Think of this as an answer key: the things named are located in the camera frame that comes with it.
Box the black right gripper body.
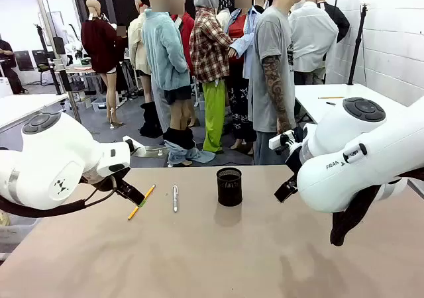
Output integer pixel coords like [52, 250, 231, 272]
[284, 143, 305, 180]

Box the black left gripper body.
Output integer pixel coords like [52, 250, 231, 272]
[81, 167, 133, 192]

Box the black mesh pen holder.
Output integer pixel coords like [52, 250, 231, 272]
[216, 167, 244, 208]

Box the blue jeans pile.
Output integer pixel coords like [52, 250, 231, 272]
[163, 127, 217, 167]

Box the black clothing pile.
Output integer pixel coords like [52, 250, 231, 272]
[139, 101, 164, 138]

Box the white table with pencil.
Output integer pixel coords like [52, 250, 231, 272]
[293, 83, 424, 127]

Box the mannequin in grey T-shirt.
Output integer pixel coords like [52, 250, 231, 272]
[247, 0, 319, 166]

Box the grey storage bin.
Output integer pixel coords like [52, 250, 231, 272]
[0, 211, 41, 263]

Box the plain white table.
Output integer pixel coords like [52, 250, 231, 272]
[0, 93, 70, 130]

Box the mannequin in blue open shirt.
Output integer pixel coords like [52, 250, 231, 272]
[227, 0, 263, 154]

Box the mannequin in white shirt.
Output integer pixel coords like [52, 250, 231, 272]
[287, 0, 340, 85]

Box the black tripod stand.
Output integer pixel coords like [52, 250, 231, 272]
[346, 3, 371, 85]

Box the mannequin in maroon sweater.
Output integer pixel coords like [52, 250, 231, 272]
[80, 0, 129, 130]

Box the mannequin in plaid hooded shirt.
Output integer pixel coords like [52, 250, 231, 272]
[189, 0, 233, 155]

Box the mannequin in light blue fleece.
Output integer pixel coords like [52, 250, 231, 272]
[141, 0, 207, 167]

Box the mannequin in cream jacket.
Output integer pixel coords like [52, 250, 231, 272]
[127, 0, 154, 104]

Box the mannequin in black jacket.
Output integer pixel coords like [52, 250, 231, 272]
[317, 0, 351, 44]

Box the person in dark clothes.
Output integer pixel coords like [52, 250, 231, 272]
[0, 39, 29, 95]

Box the mannequin in red jacket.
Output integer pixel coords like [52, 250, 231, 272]
[170, 0, 197, 77]

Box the mannequin with patterned headscarf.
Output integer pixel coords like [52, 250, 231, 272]
[217, 0, 233, 30]

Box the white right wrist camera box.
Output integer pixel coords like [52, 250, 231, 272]
[268, 129, 296, 150]

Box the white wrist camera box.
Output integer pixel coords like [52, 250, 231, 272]
[268, 129, 296, 150]
[122, 135, 147, 157]

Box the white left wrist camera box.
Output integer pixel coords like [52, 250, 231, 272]
[122, 135, 147, 157]

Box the black right arm cable sleeve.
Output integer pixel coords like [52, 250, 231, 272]
[329, 175, 413, 248]

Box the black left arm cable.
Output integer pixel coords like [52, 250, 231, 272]
[0, 177, 117, 218]

